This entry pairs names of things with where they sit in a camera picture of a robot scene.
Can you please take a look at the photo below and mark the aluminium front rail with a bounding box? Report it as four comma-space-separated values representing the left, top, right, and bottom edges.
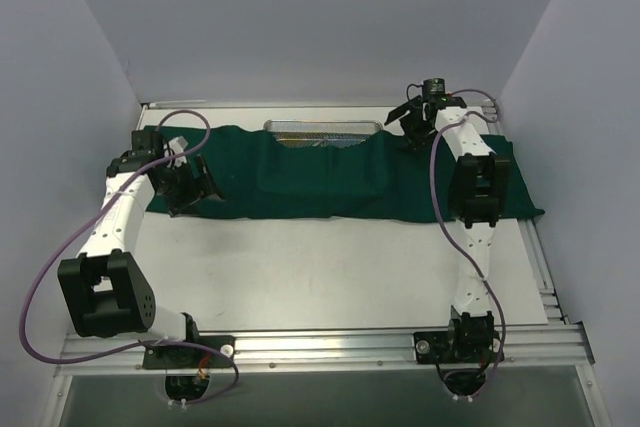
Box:
54, 323, 595, 376

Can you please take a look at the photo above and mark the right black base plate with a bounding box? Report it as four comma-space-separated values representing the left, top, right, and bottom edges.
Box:
413, 330, 504, 365

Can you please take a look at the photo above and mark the aluminium right side rail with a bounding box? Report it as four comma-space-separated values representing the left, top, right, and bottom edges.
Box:
482, 99, 571, 326

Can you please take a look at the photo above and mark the aluminium rail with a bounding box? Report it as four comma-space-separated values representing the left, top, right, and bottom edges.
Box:
482, 99, 571, 326
54, 323, 595, 376

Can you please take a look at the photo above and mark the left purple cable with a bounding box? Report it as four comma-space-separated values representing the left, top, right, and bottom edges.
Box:
18, 109, 241, 404

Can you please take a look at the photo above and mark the metal mesh instrument tray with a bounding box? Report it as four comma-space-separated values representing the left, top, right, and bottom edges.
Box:
263, 120, 383, 148

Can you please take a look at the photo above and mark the green surgical cloth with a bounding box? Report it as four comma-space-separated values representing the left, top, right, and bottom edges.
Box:
144, 124, 546, 224

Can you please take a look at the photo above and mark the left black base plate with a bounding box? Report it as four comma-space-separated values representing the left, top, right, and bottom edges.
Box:
142, 334, 236, 370

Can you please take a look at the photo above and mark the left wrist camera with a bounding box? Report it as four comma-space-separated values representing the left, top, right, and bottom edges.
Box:
165, 136, 188, 168

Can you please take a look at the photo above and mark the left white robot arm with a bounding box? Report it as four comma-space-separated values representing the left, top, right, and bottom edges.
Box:
57, 130, 224, 366

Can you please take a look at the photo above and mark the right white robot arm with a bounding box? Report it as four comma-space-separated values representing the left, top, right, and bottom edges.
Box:
385, 78, 511, 360

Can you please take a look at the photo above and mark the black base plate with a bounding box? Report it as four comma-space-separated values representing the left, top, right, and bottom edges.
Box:
142, 334, 236, 370
413, 330, 504, 365

